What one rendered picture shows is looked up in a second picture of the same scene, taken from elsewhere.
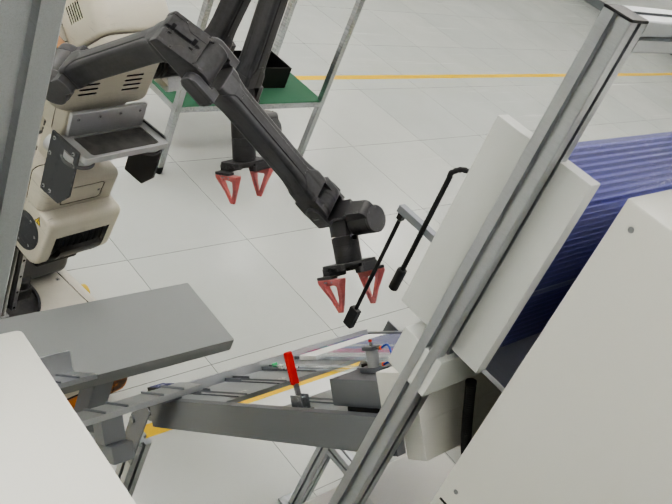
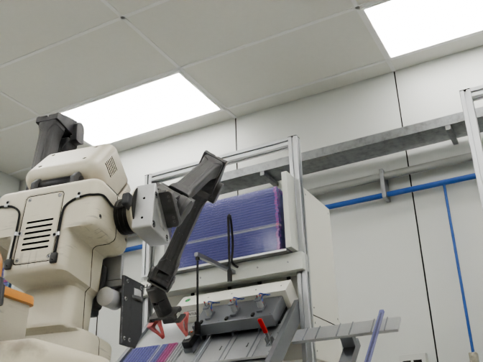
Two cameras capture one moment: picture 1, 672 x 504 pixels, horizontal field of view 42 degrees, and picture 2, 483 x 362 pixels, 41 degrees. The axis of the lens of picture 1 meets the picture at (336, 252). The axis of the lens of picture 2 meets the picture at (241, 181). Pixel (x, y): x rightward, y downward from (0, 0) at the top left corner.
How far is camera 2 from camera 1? 3.08 m
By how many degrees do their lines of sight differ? 109
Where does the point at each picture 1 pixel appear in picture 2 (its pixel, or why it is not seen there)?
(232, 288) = not seen: outside the picture
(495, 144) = (288, 179)
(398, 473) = not seen: outside the picture
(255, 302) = not seen: outside the picture
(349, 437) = (295, 322)
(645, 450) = (323, 251)
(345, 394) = (277, 315)
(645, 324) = (313, 217)
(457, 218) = (290, 207)
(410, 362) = (305, 262)
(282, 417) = (280, 343)
